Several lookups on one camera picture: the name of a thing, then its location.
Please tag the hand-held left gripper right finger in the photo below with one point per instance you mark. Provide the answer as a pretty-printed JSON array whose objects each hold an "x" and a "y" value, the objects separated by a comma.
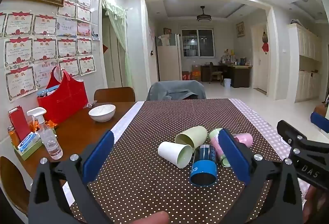
[{"x": 234, "y": 157}]

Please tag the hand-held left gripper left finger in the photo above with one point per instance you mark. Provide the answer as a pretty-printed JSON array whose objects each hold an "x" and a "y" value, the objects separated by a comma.
[{"x": 97, "y": 157}]

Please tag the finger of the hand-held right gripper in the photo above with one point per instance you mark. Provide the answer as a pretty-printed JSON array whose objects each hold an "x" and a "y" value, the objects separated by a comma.
[
  {"x": 320, "y": 121},
  {"x": 289, "y": 131}
]

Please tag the pink and green cup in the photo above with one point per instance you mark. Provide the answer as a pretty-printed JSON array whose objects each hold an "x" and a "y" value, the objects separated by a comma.
[{"x": 218, "y": 148}]

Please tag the blue cup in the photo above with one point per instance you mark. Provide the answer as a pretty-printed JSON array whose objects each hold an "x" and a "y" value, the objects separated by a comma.
[{"x": 204, "y": 162}]

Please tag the light green cup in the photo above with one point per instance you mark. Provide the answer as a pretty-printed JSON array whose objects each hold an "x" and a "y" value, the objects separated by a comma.
[{"x": 192, "y": 135}]

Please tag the white cup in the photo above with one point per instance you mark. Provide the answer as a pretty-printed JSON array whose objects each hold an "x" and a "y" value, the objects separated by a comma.
[{"x": 171, "y": 153}]

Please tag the person's right hand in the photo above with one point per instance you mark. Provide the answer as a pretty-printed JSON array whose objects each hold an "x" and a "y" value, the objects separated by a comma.
[{"x": 312, "y": 204}]

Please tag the person's left hand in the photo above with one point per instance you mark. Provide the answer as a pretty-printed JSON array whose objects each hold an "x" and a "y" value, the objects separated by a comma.
[{"x": 154, "y": 218}]

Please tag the brown polka dot tablecloth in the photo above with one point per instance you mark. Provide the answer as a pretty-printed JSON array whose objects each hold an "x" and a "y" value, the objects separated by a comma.
[{"x": 259, "y": 121}]

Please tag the white bowl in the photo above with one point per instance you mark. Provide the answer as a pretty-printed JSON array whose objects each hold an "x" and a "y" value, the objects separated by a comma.
[{"x": 101, "y": 112}]

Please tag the brown dotted table cloth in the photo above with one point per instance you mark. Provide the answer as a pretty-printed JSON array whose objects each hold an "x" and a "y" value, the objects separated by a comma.
[{"x": 144, "y": 175}]

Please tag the clear spray bottle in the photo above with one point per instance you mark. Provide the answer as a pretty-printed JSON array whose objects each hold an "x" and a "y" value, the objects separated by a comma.
[{"x": 50, "y": 140}]

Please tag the orange snack wrappers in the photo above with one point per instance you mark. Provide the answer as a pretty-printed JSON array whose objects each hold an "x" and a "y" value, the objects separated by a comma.
[{"x": 50, "y": 125}]

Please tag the wooden chair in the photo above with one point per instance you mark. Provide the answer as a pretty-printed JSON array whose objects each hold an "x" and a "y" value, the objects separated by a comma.
[
  {"x": 115, "y": 94},
  {"x": 12, "y": 185}
]

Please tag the red bag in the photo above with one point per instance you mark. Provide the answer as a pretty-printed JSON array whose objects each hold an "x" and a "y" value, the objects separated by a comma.
[{"x": 64, "y": 100}]

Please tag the green tray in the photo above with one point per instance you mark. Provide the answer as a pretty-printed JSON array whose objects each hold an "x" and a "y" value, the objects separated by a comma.
[{"x": 30, "y": 153}]

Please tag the blue white tissue pack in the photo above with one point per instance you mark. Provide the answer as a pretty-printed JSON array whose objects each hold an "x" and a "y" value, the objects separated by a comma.
[{"x": 29, "y": 140}]

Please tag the dark wooden desk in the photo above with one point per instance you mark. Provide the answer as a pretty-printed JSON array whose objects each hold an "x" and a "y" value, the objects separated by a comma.
[{"x": 240, "y": 76}]

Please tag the white trash bin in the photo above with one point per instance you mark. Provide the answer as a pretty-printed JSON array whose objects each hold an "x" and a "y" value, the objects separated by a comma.
[{"x": 227, "y": 83}]

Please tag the white door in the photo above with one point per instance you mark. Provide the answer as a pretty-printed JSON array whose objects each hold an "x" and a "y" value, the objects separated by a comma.
[{"x": 259, "y": 59}]

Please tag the orange can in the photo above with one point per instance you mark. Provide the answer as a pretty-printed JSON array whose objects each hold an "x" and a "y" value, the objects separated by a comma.
[{"x": 13, "y": 138}]

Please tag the dark desk chair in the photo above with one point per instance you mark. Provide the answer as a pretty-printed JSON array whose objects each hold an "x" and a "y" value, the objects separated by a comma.
[{"x": 215, "y": 72}]

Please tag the grey jacket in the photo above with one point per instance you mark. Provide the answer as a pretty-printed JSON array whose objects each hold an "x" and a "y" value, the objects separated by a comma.
[{"x": 174, "y": 89}]

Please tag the desk clutter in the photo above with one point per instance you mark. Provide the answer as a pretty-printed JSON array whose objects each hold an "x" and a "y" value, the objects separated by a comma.
[{"x": 234, "y": 59}]

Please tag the orange cardboard box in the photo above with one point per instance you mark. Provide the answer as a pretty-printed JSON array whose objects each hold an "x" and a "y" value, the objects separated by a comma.
[{"x": 196, "y": 73}]

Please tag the red door ornament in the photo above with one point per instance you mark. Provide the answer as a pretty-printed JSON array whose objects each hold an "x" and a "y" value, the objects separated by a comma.
[{"x": 265, "y": 43}]

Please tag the red cardboard box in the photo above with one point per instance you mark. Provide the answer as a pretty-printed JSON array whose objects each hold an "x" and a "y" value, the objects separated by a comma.
[{"x": 186, "y": 76}]

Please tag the small framed picture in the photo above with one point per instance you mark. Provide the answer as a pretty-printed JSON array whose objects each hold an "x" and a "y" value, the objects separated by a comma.
[{"x": 240, "y": 29}]

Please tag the white refrigerator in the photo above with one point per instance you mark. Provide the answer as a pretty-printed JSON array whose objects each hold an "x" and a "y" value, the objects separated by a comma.
[{"x": 168, "y": 62}]

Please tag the window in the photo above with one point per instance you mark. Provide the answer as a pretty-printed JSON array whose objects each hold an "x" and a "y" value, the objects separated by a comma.
[{"x": 197, "y": 43}]

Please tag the green door curtain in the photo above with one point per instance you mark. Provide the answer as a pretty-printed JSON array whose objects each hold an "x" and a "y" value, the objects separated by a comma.
[{"x": 119, "y": 34}]

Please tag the ceiling lamp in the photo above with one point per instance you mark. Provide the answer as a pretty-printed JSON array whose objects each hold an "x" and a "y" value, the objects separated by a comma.
[{"x": 203, "y": 17}]

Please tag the white wall cabinets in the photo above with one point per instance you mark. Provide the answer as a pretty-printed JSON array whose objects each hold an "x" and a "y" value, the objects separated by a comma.
[{"x": 307, "y": 59}]

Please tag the small wall photo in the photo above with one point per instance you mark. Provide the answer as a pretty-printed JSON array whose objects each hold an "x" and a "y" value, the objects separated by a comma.
[{"x": 95, "y": 36}]

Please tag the wall of certificates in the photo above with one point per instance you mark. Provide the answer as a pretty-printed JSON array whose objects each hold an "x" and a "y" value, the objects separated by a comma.
[{"x": 43, "y": 47}]

